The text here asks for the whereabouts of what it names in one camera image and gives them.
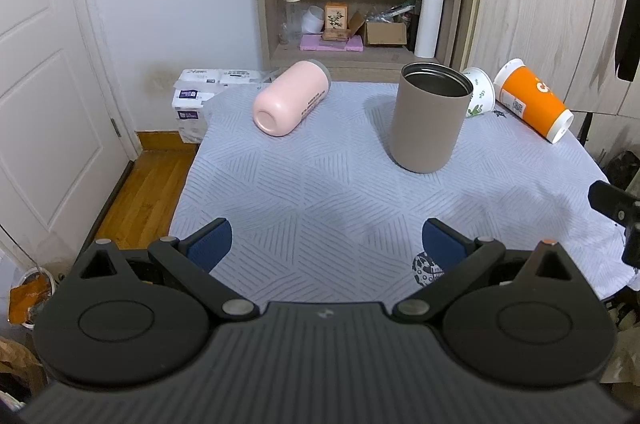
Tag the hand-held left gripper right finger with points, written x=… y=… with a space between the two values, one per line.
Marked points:
x=442 y=246

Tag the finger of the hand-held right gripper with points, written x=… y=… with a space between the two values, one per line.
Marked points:
x=612 y=201
x=633 y=246

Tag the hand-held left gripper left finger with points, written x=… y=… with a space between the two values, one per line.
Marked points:
x=212 y=246

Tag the pink cup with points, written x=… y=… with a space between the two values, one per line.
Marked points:
x=292 y=97

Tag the taupe metal cup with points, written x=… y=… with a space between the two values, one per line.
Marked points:
x=425 y=129

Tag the orange paper cup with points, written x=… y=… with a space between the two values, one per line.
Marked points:
x=530 y=99

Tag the white floral paper cup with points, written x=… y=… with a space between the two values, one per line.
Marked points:
x=481 y=92

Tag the white plastic cup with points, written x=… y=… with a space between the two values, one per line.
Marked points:
x=313 y=20

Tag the blue-grey patterned tablecloth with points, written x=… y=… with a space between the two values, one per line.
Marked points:
x=320 y=204

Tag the white tissue pack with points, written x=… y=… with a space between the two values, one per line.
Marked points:
x=192 y=114
x=225 y=77

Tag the dark hanging cloth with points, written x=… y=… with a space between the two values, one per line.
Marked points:
x=629 y=14

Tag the white bucket orange bag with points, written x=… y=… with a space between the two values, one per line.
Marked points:
x=30 y=296

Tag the light wooden wardrobe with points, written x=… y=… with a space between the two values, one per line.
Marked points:
x=540 y=4

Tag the white paper roll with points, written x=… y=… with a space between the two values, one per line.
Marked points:
x=428 y=27

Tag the open cardboard box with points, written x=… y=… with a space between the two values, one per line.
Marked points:
x=385 y=33

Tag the white door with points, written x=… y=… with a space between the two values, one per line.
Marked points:
x=40 y=104

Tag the brown paper bag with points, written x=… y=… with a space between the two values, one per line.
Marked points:
x=17 y=366

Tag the flat pink box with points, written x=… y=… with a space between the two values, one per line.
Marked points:
x=330 y=43

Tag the clear bottle cream cap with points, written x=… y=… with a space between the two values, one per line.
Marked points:
x=288 y=12

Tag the floral print box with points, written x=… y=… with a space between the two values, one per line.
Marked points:
x=336 y=17

